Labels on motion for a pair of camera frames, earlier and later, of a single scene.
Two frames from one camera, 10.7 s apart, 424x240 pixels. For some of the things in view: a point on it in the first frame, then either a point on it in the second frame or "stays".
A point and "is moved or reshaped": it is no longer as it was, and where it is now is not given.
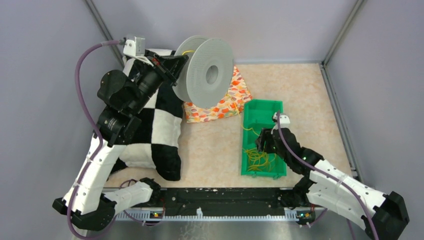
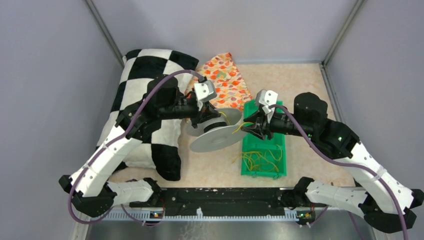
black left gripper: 168,67 -> 206,113
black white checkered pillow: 155,145 stays
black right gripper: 266,135 -> 262,128
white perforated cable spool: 207,76 -> 217,134
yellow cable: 259,159 is moved or reshaped
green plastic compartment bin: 258,115 stays
